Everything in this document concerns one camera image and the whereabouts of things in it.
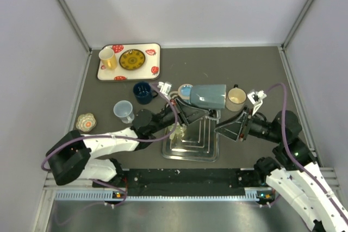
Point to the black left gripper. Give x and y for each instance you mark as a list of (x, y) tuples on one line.
[(185, 111)]

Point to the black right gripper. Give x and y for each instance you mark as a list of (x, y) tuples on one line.
[(231, 128)]

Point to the light green mug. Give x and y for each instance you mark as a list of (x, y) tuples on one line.
[(177, 130)]

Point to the blue butterfly mug orange inside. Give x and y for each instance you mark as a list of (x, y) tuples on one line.
[(184, 92)]

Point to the grey-blue mug white inside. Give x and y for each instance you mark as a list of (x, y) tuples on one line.
[(212, 96)]

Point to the lilac ceramic mug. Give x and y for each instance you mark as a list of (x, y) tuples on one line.
[(213, 115)]

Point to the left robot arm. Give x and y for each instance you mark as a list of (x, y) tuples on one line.
[(80, 156)]

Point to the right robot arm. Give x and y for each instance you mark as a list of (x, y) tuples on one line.
[(294, 173)]

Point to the cream mug black rim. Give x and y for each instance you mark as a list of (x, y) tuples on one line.
[(235, 99)]

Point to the dark blue enamel mug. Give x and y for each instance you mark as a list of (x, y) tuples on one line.
[(143, 93)]

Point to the yellow mug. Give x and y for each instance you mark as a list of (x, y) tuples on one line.
[(108, 58)]

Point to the silver metal tray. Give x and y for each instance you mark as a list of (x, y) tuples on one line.
[(199, 143)]

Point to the clear plastic measuring cup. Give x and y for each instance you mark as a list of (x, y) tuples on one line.
[(124, 111)]

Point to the strawberry pattern white tray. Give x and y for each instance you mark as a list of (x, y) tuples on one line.
[(149, 71)]

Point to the yellow patterned small plate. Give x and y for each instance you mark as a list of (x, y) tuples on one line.
[(132, 59)]

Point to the floral patterned small bowl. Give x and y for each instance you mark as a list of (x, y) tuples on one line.
[(86, 122)]

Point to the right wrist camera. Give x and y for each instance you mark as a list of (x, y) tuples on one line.
[(256, 98)]

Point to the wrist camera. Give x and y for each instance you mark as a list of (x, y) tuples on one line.
[(164, 87), (256, 98)]

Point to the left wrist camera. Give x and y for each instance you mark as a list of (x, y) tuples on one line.
[(164, 87)]

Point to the grey slotted cable duct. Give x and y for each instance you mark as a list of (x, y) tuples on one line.
[(108, 195)]

